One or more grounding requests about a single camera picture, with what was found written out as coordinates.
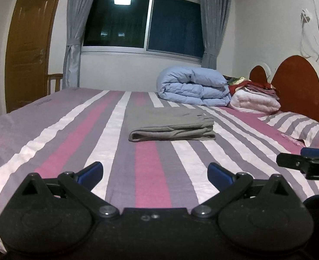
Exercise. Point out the brown wooden headboard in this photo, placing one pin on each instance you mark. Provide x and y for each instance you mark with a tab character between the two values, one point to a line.
297	81

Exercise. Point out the grey curtain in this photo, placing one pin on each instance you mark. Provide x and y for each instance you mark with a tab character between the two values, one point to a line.
215	19
75	32

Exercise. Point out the window with metal frame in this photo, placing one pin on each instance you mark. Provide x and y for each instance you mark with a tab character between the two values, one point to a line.
116	24

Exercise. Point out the striped pillow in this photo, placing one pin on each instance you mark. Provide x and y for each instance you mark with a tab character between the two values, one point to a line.
297	124

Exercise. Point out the wooden door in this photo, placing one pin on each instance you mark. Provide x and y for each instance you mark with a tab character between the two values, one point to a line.
26	46

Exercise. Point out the striped pink bed sheet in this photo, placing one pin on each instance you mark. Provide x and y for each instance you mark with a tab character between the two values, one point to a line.
67	130

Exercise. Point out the wooden chair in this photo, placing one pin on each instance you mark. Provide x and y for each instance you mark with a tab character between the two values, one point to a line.
57	80

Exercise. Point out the grey pants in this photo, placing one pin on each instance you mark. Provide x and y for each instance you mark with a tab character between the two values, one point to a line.
170	122

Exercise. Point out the white wall socket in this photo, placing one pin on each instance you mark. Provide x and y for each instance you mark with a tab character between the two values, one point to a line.
306	15

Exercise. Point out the white folded blanket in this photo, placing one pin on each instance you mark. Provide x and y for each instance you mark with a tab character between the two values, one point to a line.
254	101

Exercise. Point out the light blue folded duvet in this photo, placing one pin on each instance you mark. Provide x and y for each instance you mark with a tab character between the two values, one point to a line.
192	86

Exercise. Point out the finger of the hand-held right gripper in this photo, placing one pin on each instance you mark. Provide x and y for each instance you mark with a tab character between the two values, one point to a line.
291	161
314	152

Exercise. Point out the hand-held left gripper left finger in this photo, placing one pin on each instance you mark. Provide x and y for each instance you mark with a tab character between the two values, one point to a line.
90	174

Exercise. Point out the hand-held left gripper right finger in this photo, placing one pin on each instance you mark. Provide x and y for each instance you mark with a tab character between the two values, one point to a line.
219	174

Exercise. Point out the pile of red clothes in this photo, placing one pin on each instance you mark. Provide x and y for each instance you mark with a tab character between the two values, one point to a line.
257	88

